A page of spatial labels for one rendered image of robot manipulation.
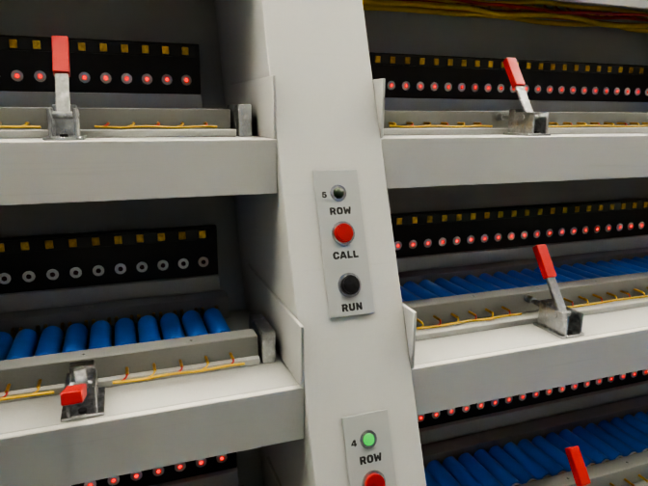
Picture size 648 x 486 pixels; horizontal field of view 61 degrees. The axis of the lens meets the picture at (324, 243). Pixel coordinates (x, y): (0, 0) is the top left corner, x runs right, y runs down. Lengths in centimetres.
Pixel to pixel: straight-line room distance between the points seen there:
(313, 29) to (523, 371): 36
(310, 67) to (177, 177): 15
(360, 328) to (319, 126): 17
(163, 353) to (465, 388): 26
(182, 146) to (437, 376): 28
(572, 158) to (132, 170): 42
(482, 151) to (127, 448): 39
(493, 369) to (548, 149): 23
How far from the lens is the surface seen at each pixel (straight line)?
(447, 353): 52
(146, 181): 45
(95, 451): 44
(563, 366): 58
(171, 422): 44
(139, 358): 47
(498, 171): 57
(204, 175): 45
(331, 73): 50
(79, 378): 44
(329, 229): 46
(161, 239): 58
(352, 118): 49
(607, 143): 66
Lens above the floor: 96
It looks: 6 degrees up
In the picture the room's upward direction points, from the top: 7 degrees counter-clockwise
